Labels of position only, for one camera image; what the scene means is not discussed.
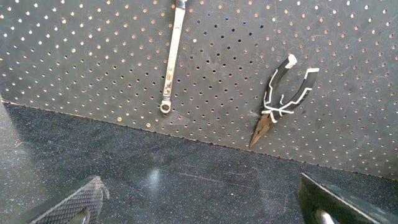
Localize black pegboard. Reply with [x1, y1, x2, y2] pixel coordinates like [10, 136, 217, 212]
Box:
[0, 0, 398, 181]

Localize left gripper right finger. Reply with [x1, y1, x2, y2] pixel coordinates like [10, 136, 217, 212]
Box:
[297, 172, 398, 224]

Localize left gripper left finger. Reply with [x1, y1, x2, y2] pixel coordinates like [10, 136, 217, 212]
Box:
[9, 175, 109, 224]

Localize black and white pliers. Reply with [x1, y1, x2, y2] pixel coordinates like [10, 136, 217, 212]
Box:
[248, 54, 320, 149]

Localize wrench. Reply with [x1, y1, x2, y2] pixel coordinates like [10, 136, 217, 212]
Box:
[159, 0, 189, 114]

